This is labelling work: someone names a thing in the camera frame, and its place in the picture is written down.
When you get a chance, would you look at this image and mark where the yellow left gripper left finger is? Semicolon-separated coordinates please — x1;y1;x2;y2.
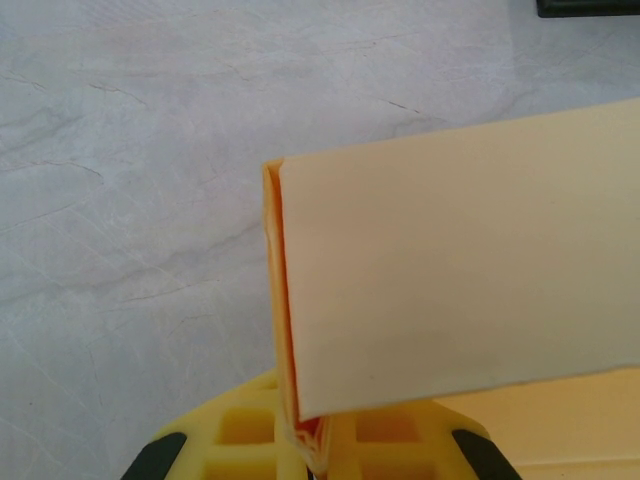
118;368;309;480

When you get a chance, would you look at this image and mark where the pale yellow paper box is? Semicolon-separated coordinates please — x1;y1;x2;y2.
260;96;640;480

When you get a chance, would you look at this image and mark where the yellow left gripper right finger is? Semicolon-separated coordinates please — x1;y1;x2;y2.
325;398;522;480

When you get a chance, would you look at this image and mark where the black chess board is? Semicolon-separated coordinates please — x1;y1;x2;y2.
535;0;640;20

